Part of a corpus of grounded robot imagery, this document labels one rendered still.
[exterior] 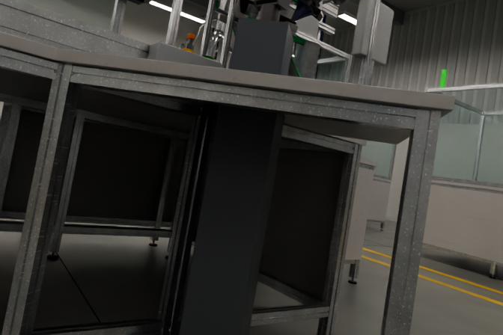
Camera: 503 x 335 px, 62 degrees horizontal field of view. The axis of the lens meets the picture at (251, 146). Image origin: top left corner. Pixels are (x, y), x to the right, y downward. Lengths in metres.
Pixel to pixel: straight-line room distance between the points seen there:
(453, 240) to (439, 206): 0.40
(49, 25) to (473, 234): 4.50
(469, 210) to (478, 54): 6.35
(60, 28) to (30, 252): 0.55
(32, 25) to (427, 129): 0.94
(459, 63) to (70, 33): 10.33
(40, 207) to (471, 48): 10.51
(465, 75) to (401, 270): 10.10
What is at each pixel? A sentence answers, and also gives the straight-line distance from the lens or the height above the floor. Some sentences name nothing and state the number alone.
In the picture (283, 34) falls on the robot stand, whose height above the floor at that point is 1.03.
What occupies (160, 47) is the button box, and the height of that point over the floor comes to 0.94.
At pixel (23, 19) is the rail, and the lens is 1.18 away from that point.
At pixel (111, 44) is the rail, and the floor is 0.93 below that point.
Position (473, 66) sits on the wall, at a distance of 10.84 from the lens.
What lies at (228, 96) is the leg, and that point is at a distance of 0.92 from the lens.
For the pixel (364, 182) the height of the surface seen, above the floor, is 0.71.
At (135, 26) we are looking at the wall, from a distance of 12.80.
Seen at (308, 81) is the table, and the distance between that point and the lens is 0.87.
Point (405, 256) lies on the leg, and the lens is 0.88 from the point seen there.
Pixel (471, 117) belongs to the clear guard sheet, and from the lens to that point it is 5.20.
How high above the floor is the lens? 0.65
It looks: 3 degrees up
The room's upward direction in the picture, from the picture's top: 10 degrees clockwise
